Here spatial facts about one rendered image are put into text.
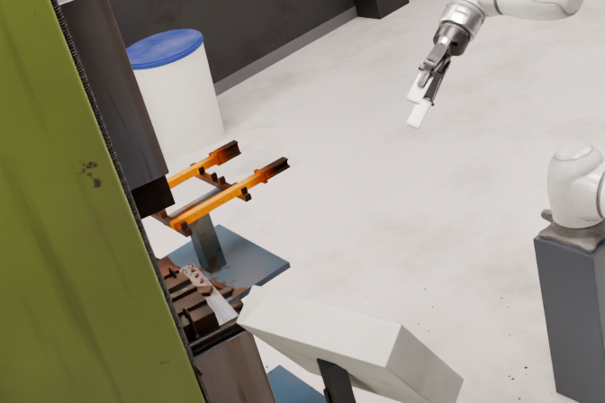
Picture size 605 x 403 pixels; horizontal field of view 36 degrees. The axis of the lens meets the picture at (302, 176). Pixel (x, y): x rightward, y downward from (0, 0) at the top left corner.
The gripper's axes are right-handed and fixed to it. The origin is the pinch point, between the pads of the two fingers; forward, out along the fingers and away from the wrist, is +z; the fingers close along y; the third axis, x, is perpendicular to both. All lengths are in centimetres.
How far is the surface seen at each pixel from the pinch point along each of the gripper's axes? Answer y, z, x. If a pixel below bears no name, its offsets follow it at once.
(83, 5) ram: 39, 22, -57
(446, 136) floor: -257, -94, -25
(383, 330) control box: 27, 49, 17
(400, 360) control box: 25, 52, 22
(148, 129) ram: 18, 33, -42
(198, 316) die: -22, 58, -26
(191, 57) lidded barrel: -261, -78, -167
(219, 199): -66, 23, -50
